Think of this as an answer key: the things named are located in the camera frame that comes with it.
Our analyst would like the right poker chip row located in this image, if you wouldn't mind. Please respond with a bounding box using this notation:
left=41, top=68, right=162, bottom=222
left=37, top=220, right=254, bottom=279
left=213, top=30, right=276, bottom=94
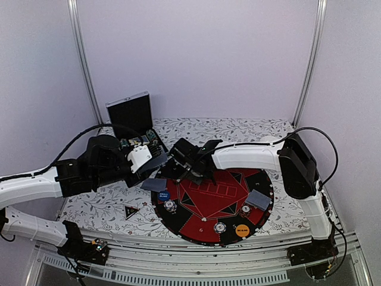
left=146, top=129, right=159, bottom=144

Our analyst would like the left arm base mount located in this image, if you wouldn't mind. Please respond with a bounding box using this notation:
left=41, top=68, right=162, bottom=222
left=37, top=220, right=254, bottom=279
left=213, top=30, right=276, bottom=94
left=57, top=220, right=110, bottom=266

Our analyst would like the aluminium frame post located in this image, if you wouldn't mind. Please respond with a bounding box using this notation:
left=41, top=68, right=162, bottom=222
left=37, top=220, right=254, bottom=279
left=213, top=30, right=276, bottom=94
left=67, top=0, right=104, bottom=124
left=292, top=0, right=327, bottom=128

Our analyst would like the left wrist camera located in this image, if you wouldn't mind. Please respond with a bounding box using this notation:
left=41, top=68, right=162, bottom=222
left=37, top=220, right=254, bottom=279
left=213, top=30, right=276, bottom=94
left=127, top=145, right=152, bottom=173

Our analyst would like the aluminium poker chip case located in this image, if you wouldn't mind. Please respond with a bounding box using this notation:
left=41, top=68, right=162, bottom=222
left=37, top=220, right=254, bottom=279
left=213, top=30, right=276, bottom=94
left=106, top=91, right=168, bottom=157

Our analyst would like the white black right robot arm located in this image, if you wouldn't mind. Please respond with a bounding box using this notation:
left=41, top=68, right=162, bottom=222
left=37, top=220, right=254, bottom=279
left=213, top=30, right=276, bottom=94
left=169, top=133, right=333, bottom=260

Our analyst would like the black triangular card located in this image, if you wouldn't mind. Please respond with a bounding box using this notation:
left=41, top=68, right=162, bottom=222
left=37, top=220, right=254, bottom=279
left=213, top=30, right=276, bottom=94
left=124, top=206, right=139, bottom=220

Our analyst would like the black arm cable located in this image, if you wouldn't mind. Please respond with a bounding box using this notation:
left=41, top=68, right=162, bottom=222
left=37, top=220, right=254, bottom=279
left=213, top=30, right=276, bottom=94
left=279, top=126, right=339, bottom=185
left=0, top=123, right=149, bottom=181

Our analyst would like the round red black poker mat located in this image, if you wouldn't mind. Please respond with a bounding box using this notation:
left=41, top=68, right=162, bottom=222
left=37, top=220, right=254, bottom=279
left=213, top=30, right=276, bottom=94
left=151, top=169, right=274, bottom=246

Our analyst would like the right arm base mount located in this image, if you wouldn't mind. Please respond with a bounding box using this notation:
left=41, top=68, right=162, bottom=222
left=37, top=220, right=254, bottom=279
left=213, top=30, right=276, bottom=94
left=287, top=238, right=339, bottom=279

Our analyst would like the blue small blind button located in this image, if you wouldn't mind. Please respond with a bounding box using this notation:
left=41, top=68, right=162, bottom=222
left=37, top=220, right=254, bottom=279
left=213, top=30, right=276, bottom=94
left=157, top=190, right=170, bottom=201

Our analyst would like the single blue playing card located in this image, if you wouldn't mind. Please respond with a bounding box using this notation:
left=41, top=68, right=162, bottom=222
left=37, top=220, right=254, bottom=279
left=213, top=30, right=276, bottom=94
left=245, top=189, right=271, bottom=211

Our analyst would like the aluminium front rail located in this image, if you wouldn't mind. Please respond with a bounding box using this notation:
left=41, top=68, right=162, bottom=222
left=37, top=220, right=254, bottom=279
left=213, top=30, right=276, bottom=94
left=25, top=229, right=373, bottom=286

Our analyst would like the orange big blind button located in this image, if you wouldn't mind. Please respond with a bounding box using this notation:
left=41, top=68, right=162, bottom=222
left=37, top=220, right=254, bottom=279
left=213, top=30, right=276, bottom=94
left=235, top=224, right=250, bottom=238

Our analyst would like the red poker chip stack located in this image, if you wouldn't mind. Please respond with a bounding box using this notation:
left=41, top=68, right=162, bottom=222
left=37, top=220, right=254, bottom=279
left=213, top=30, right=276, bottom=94
left=239, top=204, right=252, bottom=217

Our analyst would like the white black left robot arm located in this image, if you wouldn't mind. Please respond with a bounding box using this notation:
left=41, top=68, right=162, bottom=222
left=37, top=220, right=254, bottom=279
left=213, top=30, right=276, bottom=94
left=1, top=135, right=152, bottom=259

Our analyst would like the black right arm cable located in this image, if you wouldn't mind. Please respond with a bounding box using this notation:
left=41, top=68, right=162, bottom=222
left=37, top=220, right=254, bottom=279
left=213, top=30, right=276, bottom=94
left=279, top=126, right=339, bottom=185

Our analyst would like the left aluminium frame post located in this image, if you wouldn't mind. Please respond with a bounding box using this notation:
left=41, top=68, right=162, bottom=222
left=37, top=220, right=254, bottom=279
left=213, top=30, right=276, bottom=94
left=67, top=0, right=104, bottom=124

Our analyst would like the right aluminium frame post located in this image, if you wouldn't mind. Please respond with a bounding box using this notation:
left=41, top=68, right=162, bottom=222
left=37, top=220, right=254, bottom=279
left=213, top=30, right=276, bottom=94
left=292, top=0, right=327, bottom=128

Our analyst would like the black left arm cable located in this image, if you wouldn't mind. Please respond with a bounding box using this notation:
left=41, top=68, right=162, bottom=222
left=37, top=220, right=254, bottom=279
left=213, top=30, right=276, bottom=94
left=0, top=123, right=149, bottom=181

